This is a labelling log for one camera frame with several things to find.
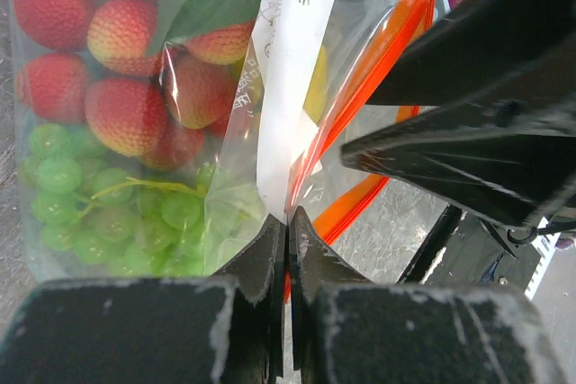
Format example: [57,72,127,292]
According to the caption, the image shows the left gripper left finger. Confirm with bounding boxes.
[1,217,286,383]

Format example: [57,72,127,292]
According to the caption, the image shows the clear zip top bag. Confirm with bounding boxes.
[9,0,437,281]

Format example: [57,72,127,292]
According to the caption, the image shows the yellow fake starfruit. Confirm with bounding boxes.
[303,45,328,124]

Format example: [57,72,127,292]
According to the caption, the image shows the fake green grapes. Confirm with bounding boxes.
[18,122,258,281]

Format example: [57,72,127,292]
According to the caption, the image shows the fake strawberries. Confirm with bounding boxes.
[11,0,259,158]

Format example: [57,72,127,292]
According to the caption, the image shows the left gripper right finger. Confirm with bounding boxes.
[288,208,566,383]

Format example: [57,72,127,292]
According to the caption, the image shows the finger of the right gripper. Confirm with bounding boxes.
[340,97,575,228]
[367,0,575,106]

